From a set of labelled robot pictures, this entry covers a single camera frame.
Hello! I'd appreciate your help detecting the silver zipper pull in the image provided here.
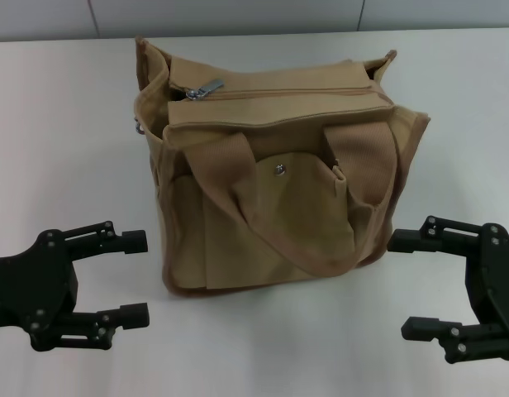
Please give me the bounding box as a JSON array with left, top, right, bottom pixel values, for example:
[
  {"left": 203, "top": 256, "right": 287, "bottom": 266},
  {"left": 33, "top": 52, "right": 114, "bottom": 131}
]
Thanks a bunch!
[{"left": 187, "top": 78, "right": 226, "bottom": 102}]

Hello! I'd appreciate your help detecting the khaki canvas food bag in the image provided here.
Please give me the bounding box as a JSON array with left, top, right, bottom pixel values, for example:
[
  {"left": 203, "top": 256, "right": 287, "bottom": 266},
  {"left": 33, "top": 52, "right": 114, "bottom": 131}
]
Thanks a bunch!
[{"left": 132, "top": 36, "right": 430, "bottom": 299}]

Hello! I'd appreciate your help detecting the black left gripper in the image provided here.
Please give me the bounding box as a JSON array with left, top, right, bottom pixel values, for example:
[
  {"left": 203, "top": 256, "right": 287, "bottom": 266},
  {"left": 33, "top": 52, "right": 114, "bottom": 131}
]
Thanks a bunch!
[{"left": 0, "top": 221, "right": 150, "bottom": 352}]

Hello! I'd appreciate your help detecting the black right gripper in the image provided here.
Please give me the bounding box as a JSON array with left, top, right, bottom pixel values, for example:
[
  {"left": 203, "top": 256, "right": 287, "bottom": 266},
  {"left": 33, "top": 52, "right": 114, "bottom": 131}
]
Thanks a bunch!
[{"left": 387, "top": 214, "right": 509, "bottom": 365}]

